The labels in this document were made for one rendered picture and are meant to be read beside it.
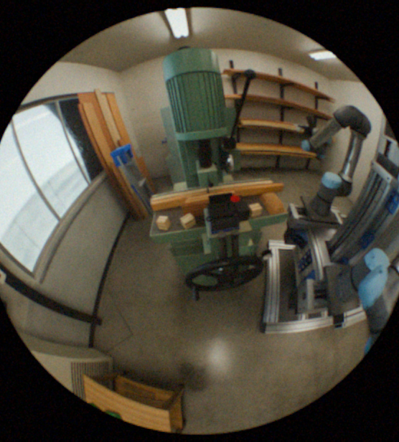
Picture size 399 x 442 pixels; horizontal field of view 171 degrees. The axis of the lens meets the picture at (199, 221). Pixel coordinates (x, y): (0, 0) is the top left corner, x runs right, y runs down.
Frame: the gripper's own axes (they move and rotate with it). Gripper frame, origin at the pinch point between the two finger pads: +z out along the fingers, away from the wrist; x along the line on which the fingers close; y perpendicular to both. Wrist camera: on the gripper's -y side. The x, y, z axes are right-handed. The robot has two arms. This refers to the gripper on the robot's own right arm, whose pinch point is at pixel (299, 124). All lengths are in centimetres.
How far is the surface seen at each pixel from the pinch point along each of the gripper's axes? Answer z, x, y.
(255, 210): -66, -67, 21
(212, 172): -58, -81, 6
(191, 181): -36, -94, 19
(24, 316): -146, -219, 6
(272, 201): -61, -58, 23
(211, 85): -60, -74, -23
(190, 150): -45, -88, -1
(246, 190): -52, -67, 22
